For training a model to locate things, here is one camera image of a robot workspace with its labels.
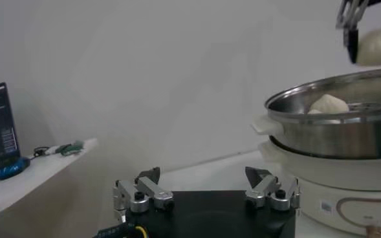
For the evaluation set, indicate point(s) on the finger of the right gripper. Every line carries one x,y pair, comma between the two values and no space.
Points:
351,42

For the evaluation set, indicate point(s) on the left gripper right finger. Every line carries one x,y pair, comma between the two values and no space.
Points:
263,189

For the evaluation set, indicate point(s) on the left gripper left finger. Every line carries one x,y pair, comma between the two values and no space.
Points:
148,190

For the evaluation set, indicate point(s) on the white steamed baozi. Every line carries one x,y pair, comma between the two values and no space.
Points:
329,104
379,47

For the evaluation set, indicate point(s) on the stainless steel steamer basket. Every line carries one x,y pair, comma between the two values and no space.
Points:
339,139

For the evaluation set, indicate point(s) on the white work table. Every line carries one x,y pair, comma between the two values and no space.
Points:
216,174

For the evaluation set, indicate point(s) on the white electric cooker base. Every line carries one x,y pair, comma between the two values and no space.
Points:
339,181

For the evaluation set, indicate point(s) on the green and grey gadget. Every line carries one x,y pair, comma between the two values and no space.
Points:
71,148

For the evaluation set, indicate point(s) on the small white adapter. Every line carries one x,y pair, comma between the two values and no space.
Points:
51,150

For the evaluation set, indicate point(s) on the white side table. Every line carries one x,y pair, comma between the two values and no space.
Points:
31,181

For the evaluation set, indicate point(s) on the blue computer mouse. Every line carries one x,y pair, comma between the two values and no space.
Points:
12,168

